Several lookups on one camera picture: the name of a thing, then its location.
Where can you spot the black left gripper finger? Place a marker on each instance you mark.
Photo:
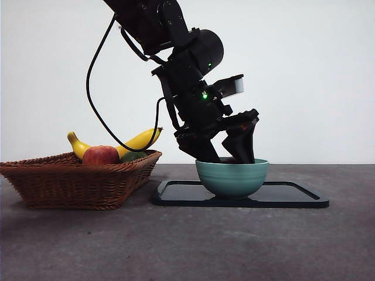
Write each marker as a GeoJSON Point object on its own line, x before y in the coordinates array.
{"type": "Point", "coordinates": [205, 150]}
{"type": "Point", "coordinates": [241, 143]}

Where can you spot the teal ribbed bowl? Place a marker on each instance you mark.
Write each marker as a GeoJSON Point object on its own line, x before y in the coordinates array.
{"type": "Point", "coordinates": [231, 181]}

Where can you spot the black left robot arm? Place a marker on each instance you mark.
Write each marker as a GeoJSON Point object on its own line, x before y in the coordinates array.
{"type": "Point", "coordinates": [190, 58]}

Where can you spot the black rectangular tray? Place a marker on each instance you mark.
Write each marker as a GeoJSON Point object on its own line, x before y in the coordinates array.
{"type": "Point", "coordinates": [181, 193]}

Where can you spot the green round fruit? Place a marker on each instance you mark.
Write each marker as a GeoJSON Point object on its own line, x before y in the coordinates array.
{"type": "Point", "coordinates": [133, 156]}

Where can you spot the red yellow peach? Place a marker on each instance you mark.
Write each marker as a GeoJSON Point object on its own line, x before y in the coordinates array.
{"type": "Point", "coordinates": [101, 155]}

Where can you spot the yellow banana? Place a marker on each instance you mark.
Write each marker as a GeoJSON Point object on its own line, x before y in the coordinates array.
{"type": "Point", "coordinates": [79, 146]}

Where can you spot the brown wicker basket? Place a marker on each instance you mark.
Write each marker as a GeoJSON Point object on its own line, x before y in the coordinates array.
{"type": "Point", "coordinates": [73, 187]}

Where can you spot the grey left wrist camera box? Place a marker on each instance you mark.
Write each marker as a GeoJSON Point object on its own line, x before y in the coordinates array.
{"type": "Point", "coordinates": [234, 86]}

